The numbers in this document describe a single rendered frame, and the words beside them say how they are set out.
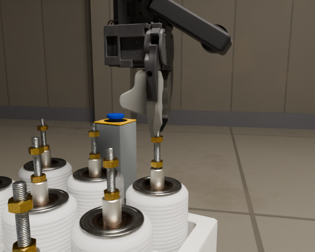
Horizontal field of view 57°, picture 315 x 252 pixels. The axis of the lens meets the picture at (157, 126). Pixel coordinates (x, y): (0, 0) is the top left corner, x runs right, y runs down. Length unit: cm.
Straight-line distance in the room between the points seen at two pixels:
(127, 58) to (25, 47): 252
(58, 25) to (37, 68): 43
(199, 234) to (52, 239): 21
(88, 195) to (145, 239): 17
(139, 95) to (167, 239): 21
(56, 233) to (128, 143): 32
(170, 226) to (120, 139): 27
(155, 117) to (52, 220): 18
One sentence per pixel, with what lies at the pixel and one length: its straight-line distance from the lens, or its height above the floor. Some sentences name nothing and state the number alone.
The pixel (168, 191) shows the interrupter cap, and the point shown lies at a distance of 43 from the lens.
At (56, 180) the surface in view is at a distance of 56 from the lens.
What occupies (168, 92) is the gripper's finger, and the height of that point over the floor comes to 39.
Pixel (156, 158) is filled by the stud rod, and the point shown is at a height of 30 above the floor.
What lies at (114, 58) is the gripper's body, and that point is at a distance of 41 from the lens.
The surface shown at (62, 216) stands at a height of 24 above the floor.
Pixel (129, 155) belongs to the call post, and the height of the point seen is 23.
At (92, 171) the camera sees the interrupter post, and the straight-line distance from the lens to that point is 50.
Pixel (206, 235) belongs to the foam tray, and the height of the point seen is 18.
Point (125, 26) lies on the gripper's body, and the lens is 40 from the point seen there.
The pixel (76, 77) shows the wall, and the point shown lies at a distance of 265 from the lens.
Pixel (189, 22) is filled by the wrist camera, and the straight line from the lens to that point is 39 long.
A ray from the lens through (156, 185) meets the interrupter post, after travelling 44.
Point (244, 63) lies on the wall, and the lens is 238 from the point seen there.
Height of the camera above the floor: 42
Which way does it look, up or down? 10 degrees down
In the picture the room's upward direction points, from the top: straight up
